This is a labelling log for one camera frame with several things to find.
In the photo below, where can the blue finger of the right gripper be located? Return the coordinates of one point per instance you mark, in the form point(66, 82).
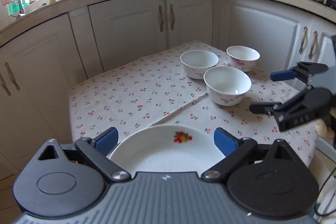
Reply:
point(269, 108)
point(283, 75)

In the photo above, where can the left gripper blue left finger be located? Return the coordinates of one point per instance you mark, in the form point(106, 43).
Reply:
point(95, 151)

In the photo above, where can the cherry print tablecloth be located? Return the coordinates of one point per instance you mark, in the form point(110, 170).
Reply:
point(155, 89)

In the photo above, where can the kitchen faucet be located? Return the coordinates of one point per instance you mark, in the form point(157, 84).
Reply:
point(16, 9)

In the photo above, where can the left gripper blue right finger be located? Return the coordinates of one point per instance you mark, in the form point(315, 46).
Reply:
point(237, 153)

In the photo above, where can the white bowl pink flowers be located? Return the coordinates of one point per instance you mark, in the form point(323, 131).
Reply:
point(242, 57)
point(226, 86)

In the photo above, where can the white plate fruit decal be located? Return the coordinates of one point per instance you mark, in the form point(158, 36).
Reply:
point(167, 148)

